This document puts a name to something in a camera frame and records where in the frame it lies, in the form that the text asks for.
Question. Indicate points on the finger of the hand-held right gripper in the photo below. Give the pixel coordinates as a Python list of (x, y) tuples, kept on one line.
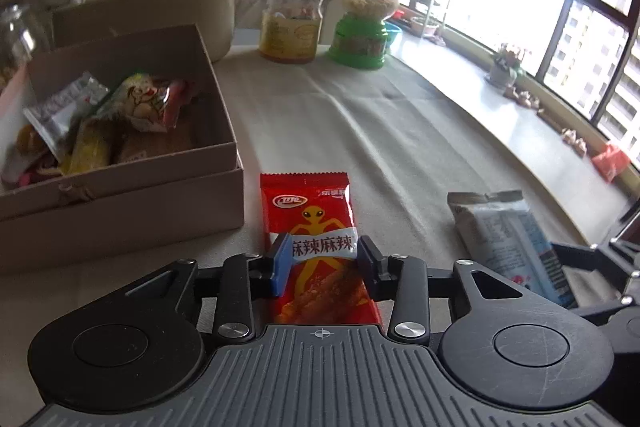
[(610, 309), (595, 264)]

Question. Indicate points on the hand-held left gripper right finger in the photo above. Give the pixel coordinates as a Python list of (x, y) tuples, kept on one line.
[(372, 264)]

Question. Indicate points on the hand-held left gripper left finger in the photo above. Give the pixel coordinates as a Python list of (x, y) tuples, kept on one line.
[(280, 267)]

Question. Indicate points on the small red snack packet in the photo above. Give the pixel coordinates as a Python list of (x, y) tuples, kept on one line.
[(310, 207)]

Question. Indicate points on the blue snack package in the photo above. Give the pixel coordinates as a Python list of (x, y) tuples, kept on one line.
[(505, 237)]

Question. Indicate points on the pink cardboard box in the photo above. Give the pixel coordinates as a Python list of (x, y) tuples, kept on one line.
[(150, 217)]

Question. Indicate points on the cartoon print snack packet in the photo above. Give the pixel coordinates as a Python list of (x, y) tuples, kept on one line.
[(145, 104)]

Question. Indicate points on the beige wafer packet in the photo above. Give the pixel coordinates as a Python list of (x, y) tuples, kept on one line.
[(90, 149)]

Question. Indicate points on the red plastic bag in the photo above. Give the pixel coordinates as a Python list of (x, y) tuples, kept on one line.
[(610, 162)]

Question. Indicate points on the white tablecloth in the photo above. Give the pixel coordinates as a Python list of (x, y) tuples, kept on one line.
[(375, 132)]

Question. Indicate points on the round pastry packet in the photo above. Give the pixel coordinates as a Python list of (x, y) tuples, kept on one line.
[(155, 144)]

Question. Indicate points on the potted plant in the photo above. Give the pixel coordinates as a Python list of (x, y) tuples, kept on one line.
[(502, 74)]

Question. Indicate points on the green candy dispenser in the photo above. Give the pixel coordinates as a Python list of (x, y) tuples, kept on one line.
[(360, 42)]

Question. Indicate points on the blue basin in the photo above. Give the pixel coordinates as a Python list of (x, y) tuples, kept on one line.
[(395, 34)]

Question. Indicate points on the silver snack packet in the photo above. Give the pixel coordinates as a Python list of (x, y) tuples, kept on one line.
[(65, 107)]

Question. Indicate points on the glass jar with lid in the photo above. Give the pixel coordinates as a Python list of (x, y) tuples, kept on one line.
[(20, 37)]

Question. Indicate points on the black window frame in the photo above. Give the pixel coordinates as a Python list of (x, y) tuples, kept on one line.
[(562, 27)]

